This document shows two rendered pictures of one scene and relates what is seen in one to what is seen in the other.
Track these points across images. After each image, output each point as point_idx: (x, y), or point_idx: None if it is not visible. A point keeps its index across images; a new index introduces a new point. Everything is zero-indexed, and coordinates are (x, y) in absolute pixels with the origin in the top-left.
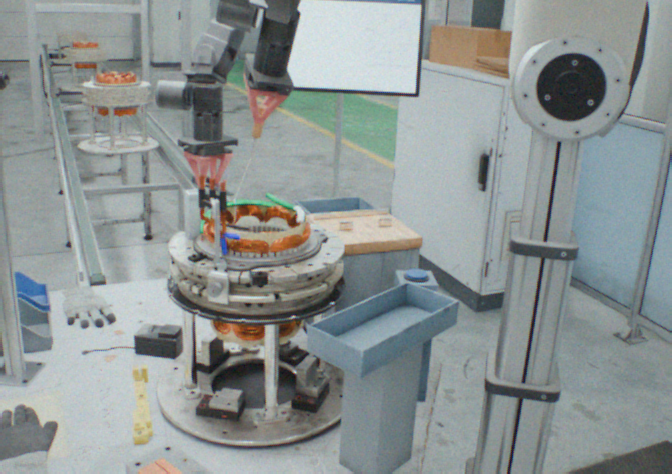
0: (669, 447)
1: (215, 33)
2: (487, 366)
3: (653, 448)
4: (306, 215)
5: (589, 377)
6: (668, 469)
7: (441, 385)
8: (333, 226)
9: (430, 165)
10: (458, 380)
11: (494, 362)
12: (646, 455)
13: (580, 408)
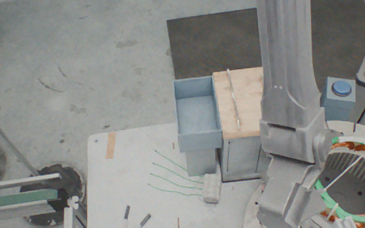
0: (173, 22)
1: (313, 114)
2: None
3: (172, 30)
4: (225, 133)
5: (94, 25)
6: (190, 32)
7: (63, 110)
8: (259, 118)
9: None
10: (63, 97)
11: None
12: (176, 35)
13: (121, 45)
